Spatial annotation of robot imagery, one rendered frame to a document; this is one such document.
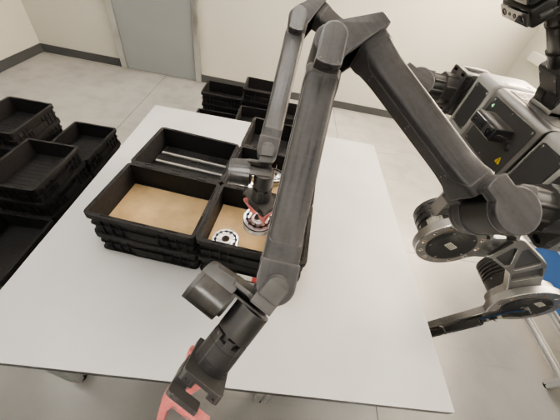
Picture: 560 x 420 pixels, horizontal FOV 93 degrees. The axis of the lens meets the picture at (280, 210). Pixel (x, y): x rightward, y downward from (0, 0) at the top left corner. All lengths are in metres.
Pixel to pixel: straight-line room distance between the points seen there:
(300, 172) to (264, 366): 0.77
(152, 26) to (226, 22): 0.92
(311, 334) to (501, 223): 0.77
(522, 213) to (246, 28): 3.69
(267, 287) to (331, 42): 0.37
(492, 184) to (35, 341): 1.26
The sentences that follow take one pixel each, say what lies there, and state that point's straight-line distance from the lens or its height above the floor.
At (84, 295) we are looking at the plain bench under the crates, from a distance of 1.22.
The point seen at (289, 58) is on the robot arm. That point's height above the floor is 1.45.
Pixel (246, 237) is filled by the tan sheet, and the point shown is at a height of 0.83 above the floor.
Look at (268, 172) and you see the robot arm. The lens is 0.73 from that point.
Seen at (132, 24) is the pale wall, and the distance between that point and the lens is 4.38.
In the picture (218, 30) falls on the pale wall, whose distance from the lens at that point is 4.03.
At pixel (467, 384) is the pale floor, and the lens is 2.26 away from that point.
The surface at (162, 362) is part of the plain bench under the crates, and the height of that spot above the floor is 0.70.
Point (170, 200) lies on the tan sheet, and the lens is 1.23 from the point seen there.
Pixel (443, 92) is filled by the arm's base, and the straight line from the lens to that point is 0.97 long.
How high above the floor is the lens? 1.71
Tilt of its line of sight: 47 degrees down
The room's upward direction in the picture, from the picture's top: 14 degrees clockwise
